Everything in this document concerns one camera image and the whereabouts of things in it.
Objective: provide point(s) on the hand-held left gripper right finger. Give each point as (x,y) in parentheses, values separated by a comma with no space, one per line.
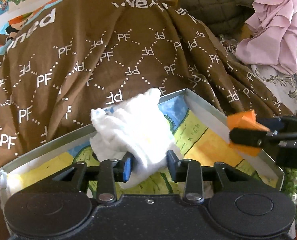
(173,167)

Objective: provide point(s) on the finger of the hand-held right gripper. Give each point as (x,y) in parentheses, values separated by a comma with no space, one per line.
(271,123)
(248,136)

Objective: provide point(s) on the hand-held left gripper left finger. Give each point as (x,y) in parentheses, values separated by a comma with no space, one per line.
(127,167)

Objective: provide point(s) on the orange sock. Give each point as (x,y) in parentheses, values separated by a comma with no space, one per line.
(241,120)

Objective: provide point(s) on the grey metal tray with painting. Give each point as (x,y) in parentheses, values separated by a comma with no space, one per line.
(206,140)

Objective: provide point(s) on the pink cloth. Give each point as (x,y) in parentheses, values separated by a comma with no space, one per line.
(276,30)

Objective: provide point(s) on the brown printed blanket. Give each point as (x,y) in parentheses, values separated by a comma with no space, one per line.
(88,55)

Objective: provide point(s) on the brown quilted jacket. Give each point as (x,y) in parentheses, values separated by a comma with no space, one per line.
(213,2)

